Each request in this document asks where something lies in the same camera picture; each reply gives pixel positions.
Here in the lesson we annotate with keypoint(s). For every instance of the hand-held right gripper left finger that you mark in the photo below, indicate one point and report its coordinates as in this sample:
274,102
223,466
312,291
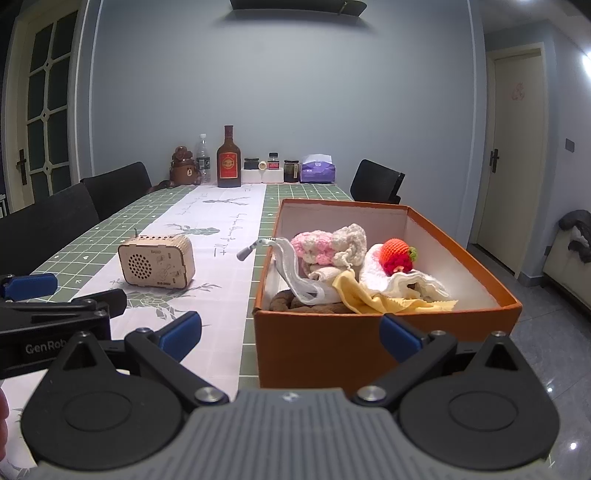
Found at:
181,334

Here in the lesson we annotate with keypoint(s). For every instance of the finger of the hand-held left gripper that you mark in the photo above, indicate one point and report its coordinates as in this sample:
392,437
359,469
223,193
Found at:
32,284
108,300

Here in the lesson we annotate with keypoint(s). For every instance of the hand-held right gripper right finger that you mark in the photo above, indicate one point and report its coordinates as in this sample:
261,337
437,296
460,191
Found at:
399,337

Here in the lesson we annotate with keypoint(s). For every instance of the yellow cloth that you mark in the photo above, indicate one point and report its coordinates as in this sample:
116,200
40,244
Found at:
369,302

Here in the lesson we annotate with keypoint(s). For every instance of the white towel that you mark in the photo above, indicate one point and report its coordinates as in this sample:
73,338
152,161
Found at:
415,281

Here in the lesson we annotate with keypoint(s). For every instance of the orange cardboard box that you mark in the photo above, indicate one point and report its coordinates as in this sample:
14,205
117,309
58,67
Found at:
323,341

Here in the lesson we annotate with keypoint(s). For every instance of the crochet strawberry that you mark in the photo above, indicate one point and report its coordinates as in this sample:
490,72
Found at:
397,256

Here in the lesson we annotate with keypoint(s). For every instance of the small white cloth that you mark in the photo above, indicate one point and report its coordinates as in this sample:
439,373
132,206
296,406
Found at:
323,273

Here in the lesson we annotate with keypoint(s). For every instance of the brown braided plush cloth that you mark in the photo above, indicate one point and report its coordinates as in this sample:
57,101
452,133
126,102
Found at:
281,302

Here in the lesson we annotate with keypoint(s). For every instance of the pink white crochet piece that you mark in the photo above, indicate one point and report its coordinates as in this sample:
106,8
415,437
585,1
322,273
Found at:
323,244

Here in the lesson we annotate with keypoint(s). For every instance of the white mesh net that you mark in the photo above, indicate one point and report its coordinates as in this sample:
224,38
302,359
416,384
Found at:
295,277

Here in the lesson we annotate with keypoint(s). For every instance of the black dining chair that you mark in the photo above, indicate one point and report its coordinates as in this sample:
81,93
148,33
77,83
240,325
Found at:
117,189
46,230

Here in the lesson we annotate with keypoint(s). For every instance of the wooden radio box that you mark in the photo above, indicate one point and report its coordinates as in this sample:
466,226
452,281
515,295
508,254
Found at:
157,263

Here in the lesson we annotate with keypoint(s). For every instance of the white printed table runner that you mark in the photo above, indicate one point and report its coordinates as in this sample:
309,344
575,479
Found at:
217,258

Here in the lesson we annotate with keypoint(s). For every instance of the dark brown cloth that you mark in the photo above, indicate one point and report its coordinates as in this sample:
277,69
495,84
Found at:
164,185

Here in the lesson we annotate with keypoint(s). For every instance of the brown bear jar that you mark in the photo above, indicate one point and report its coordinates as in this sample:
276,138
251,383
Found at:
184,168

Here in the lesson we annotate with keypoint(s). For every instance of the black office chair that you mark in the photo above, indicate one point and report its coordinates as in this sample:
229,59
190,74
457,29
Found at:
376,182

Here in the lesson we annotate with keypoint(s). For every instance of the clear water bottle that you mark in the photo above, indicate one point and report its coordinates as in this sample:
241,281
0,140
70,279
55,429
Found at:
203,161

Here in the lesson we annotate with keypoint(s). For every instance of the light sofa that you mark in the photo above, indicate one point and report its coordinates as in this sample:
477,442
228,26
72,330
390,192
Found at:
568,286

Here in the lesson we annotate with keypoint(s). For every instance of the white rectangular box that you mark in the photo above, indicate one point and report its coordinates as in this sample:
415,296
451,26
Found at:
263,176

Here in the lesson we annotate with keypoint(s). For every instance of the brown liquor bottle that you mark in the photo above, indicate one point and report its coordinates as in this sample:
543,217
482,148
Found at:
229,161

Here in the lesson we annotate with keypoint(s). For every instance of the black lidded jar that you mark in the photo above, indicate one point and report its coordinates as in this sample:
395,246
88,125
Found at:
251,164

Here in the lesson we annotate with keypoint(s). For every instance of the purple tissue pack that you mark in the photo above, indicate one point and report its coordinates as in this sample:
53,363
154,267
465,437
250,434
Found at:
318,170

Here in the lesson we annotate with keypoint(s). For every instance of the cream door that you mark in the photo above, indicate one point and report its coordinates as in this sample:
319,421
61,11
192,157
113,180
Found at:
512,184

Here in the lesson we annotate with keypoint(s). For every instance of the glass pane door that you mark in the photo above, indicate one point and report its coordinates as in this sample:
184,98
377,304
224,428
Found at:
51,92

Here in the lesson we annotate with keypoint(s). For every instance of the small red label jar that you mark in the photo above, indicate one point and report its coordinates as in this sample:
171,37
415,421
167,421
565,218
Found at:
274,161

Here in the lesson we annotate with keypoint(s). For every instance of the dark glass jar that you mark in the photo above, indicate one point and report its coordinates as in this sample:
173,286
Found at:
292,171

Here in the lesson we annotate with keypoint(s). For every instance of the dark clothing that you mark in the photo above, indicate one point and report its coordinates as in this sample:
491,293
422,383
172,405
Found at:
577,230

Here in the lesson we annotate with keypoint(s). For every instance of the wall light switch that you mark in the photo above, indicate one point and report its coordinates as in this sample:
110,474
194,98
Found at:
570,145

